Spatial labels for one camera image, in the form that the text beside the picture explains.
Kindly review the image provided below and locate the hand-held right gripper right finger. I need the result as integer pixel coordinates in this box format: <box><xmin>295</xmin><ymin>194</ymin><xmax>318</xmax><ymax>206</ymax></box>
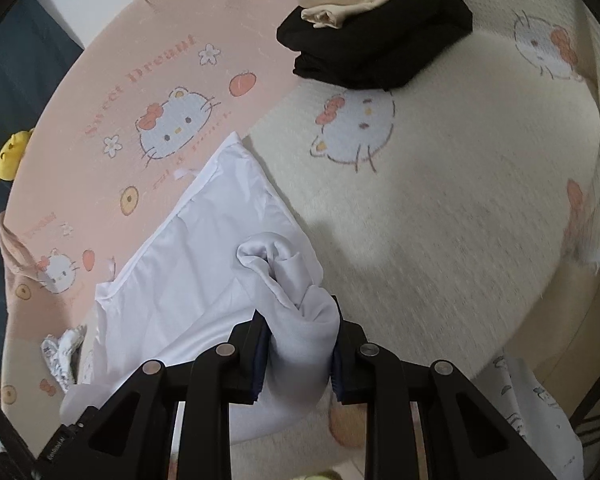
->
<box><xmin>330</xmin><ymin>296</ymin><xmax>556</xmax><ymax>480</ymax></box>

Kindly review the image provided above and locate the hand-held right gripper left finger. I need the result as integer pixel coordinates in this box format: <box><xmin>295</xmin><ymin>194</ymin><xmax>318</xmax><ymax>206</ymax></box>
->
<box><xmin>75</xmin><ymin>310</ymin><xmax>270</xmax><ymax>480</ymax></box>

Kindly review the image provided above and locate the white t-shirt with navy trim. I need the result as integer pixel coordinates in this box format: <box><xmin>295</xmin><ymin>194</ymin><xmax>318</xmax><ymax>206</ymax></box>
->
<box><xmin>60</xmin><ymin>131</ymin><xmax>342</xmax><ymax>443</ymax></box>

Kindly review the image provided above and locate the small white cat print garment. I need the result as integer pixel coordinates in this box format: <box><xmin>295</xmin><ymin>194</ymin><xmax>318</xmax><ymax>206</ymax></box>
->
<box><xmin>40</xmin><ymin>324</ymin><xmax>89</xmax><ymax>394</ymax></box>

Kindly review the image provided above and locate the white printed clothing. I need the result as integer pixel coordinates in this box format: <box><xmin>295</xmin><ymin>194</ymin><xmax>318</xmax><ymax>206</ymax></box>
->
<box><xmin>480</xmin><ymin>355</ymin><xmax>587</xmax><ymax>480</ymax></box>

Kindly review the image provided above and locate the pink cream cat print blanket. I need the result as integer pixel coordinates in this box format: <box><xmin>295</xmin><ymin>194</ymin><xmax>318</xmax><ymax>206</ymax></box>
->
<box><xmin>0</xmin><ymin>0</ymin><xmax>600</xmax><ymax>466</ymax></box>

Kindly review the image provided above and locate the yellow plush toy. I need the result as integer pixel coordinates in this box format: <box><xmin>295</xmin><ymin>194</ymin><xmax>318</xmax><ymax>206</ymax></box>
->
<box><xmin>0</xmin><ymin>129</ymin><xmax>34</xmax><ymax>183</ymax></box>

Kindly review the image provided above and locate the folded black garment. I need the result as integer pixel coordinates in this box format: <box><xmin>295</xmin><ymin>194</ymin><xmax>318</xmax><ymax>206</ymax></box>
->
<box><xmin>276</xmin><ymin>0</ymin><xmax>474</xmax><ymax>92</ymax></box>

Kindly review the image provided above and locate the dark blue curtain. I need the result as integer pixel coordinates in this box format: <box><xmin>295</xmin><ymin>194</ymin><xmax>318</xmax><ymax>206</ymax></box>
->
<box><xmin>0</xmin><ymin>0</ymin><xmax>87</xmax><ymax>376</ymax></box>

